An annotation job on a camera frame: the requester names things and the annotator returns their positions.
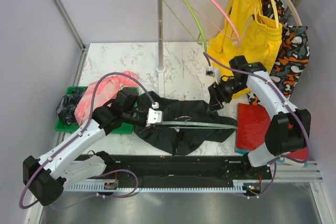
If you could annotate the pink garment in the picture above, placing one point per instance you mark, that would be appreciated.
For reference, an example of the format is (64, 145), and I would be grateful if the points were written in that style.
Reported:
(106, 90)

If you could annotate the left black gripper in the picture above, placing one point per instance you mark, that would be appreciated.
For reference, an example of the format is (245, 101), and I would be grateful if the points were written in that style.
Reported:
(143, 125)

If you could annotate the dark patterned garment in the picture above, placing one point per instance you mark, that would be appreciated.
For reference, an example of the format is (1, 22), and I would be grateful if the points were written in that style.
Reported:
(67, 105)

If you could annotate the green plastic tray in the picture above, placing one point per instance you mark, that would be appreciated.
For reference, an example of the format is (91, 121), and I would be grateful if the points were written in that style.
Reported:
(62, 127)

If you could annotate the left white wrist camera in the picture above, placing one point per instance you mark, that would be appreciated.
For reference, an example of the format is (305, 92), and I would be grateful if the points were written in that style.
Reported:
(155, 116)

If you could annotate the pale teal hanger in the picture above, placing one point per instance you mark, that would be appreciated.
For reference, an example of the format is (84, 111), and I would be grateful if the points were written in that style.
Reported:
(196, 125)

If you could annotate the pink hanger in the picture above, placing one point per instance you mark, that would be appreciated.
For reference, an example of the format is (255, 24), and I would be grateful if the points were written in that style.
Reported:
(235, 37)

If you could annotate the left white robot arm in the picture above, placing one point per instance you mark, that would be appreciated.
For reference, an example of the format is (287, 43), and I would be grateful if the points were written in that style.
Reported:
(47, 176)

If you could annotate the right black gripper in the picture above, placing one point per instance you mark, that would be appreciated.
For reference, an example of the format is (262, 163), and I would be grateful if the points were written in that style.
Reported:
(217, 97)

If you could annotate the yellow shorts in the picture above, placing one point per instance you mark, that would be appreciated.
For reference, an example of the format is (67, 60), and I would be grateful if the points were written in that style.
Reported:
(260, 36)

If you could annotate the dark navy shorts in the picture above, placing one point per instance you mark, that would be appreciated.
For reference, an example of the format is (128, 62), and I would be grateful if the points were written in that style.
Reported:
(183, 141)

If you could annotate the camouflage patterned shorts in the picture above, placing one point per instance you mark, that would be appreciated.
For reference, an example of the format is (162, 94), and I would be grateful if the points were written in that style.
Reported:
(293, 54)

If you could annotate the green hanger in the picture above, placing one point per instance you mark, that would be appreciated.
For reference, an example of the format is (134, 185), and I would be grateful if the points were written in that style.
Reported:
(200, 40)

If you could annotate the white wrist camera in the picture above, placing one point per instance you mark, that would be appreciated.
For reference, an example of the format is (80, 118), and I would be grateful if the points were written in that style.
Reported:
(214, 72)
(155, 116)

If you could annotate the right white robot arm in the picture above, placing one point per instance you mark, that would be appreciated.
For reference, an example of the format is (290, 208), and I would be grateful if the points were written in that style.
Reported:
(255, 77)

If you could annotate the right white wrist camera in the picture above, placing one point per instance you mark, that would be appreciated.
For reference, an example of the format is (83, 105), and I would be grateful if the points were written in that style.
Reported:
(214, 72)

